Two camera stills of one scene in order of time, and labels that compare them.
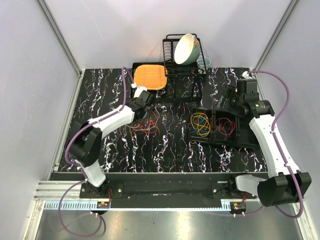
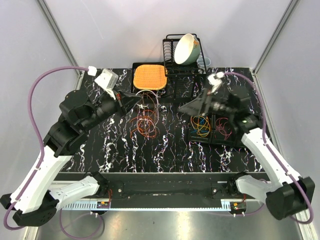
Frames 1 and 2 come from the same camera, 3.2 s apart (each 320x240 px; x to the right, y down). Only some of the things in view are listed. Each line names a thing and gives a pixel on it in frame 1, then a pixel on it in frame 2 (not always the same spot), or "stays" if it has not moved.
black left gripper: [132, 100] to [127, 101]
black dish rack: [172, 67] stays
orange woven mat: [153, 77] stays
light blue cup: [200, 61] stays
